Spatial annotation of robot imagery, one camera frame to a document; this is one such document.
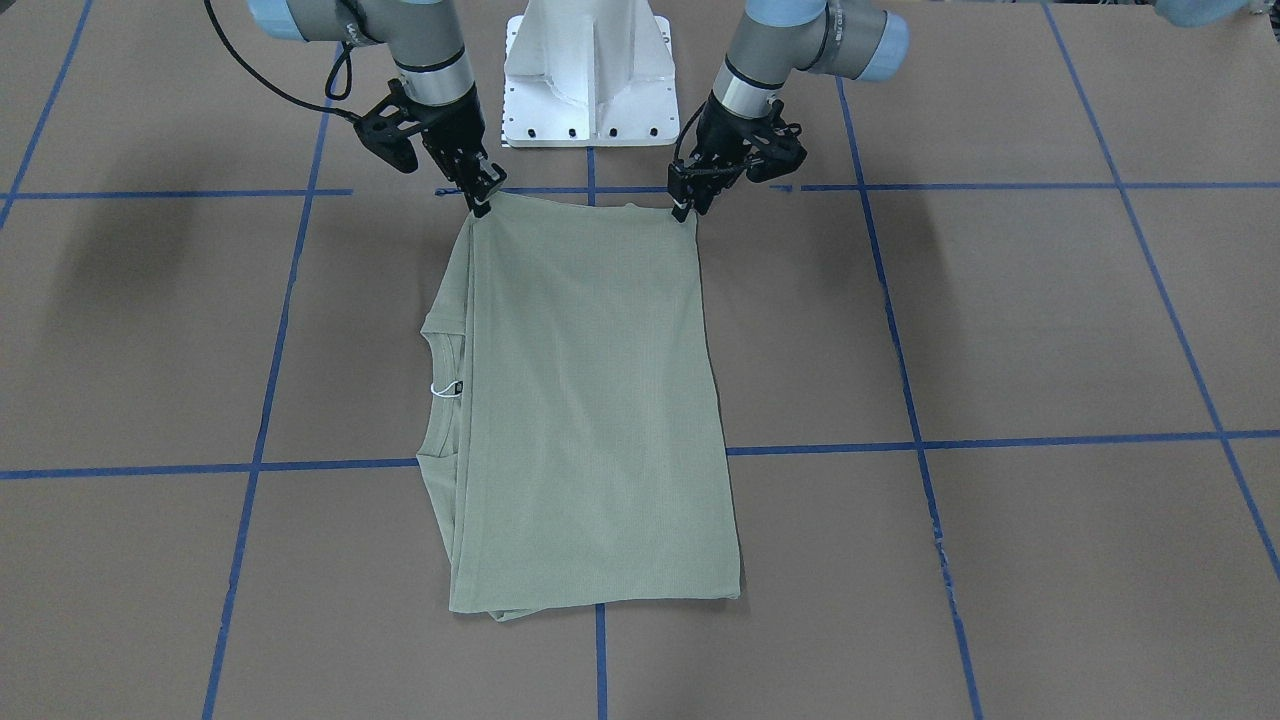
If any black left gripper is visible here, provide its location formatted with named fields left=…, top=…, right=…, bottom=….
left=667, top=96, right=806, bottom=223

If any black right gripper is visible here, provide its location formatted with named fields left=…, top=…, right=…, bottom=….
left=353, top=79, right=508, bottom=219

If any olive green long-sleeve shirt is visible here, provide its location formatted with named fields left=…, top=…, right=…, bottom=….
left=417, top=193, right=742, bottom=623

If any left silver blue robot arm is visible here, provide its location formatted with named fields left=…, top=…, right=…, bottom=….
left=667, top=1, right=910, bottom=222

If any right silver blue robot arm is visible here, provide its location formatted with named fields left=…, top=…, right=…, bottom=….
left=247, top=1, right=507, bottom=218

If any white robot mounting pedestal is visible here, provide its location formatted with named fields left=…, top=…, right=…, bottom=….
left=500, top=1, right=680, bottom=149

